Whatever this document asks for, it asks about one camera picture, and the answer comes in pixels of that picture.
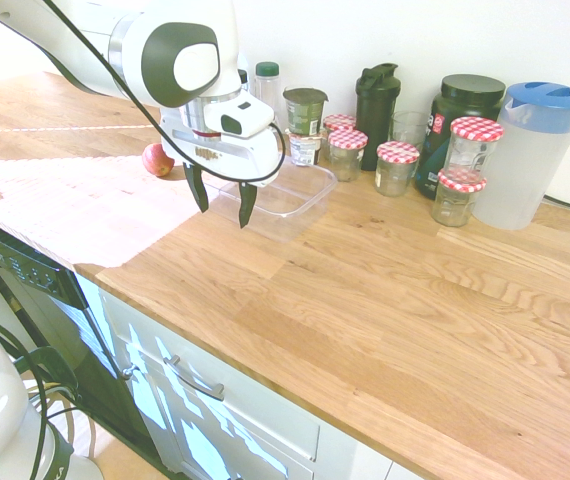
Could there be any clear drinking glass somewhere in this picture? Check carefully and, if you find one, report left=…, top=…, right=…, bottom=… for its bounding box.
left=390, top=110, right=431, bottom=152

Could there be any green yogurt cup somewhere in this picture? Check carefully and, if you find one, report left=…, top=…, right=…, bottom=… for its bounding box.
left=282, top=87, right=329, bottom=137

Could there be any black protein powder tub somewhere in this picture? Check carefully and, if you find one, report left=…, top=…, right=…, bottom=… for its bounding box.
left=413, top=73, right=508, bottom=202

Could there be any black shaker bottle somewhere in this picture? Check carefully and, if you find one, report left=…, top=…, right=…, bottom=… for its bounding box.
left=354, top=62, right=400, bottom=173

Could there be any blue-lidded plastic pitcher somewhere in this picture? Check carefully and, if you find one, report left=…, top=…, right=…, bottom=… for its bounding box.
left=470, top=81, right=570, bottom=231

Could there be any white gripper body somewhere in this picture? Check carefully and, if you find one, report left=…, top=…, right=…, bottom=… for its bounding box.
left=158, top=92, right=282, bottom=183

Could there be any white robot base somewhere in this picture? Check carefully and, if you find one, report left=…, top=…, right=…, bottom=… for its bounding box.
left=0, top=312, right=106, bottom=480

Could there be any metal drawer handle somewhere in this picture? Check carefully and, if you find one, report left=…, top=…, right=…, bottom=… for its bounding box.
left=162, top=354, right=226, bottom=403

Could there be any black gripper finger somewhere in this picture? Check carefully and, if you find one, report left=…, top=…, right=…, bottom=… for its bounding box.
left=237, top=180, right=258, bottom=230
left=182, top=163, right=211, bottom=214

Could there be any white yogurt cup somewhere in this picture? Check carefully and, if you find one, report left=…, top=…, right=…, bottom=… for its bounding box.
left=285, top=128, right=327, bottom=167

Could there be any white cabinet drawer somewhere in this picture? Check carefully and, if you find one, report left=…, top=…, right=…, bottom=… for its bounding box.
left=97, top=287, right=322, bottom=464

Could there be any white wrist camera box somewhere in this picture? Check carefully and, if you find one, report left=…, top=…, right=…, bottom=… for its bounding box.
left=202, top=95, right=276, bottom=140

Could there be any clear plastic container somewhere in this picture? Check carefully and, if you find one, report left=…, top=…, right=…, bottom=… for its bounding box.
left=209, top=156, right=339, bottom=245

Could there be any checkered-lid glass jar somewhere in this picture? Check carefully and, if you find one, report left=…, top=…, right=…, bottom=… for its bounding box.
left=443, top=116, right=505, bottom=184
left=327, top=128, right=369, bottom=183
left=322, top=113, right=358, bottom=162
left=374, top=140, right=421, bottom=198
left=430, top=168, right=488, bottom=228

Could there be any green-capped clear bottle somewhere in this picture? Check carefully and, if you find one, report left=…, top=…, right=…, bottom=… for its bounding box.
left=254, top=61, right=282, bottom=127

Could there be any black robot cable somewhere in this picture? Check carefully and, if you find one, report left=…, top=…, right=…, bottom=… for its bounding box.
left=44, top=0, right=287, bottom=189

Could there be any black dishwasher panel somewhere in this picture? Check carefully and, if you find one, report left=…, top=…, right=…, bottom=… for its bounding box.
left=0, top=207, right=166, bottom=466

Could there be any red apple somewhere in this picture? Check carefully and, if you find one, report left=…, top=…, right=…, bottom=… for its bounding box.
left=141, top=143, right=176, bottom=178

